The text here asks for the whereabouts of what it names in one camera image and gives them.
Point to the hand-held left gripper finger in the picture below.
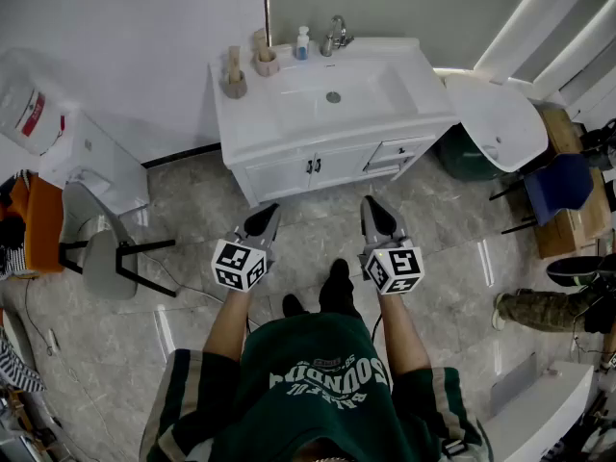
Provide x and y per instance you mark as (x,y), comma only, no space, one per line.
(272,231)
(255,222)

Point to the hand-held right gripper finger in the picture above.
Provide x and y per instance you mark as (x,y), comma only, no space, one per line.
(392,229)
(370,224)

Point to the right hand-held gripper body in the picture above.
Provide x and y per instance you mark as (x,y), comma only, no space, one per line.
(399,265)

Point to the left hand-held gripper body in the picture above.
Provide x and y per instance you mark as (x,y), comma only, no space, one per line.
(236,263)

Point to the person's left forearm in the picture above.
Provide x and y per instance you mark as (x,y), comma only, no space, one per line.
(226,325)

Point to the person's right forearm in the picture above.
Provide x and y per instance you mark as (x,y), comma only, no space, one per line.
(404,330)

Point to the white sink vanity cabinet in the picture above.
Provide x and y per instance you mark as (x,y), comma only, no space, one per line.
(279,176)

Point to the person's left black shoe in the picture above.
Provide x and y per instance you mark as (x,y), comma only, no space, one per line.
(293,306)

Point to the dark green bin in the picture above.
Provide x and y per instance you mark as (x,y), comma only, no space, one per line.
(462,159)

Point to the grey chair black legs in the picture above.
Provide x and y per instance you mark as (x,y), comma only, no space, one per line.
(106,263)

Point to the metal sink drain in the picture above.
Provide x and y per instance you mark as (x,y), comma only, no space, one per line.
(333,97)

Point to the white round table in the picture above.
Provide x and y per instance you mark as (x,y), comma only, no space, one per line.
(500,113)

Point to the person's green printed shirt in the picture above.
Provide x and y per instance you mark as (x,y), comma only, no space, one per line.
(313,402)

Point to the white water dispenser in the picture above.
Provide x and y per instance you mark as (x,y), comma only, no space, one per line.
(106,161)

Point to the blue chair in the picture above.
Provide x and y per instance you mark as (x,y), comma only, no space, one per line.
(558,186)

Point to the white pump soap bottle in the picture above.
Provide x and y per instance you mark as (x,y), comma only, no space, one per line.
(302,46)

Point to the chrome faucet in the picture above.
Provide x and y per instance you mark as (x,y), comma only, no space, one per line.
(337,36)

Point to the orange sofa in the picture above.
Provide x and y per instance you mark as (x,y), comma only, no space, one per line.
(45,224)

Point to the white power strip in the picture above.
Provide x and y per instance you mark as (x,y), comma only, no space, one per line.
(53,342)

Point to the white cabinet panel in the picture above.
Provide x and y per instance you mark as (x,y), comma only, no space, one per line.
(544,412)

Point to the large grey arched mirror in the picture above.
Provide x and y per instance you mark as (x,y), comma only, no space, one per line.
(409,7)

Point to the dark clothes pile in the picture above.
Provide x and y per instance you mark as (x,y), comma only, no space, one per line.
(12,238)

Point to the striped cloth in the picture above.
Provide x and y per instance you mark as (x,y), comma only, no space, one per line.
(19,368)

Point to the clear water bottle red label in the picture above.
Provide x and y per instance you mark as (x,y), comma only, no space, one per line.
(29,104)

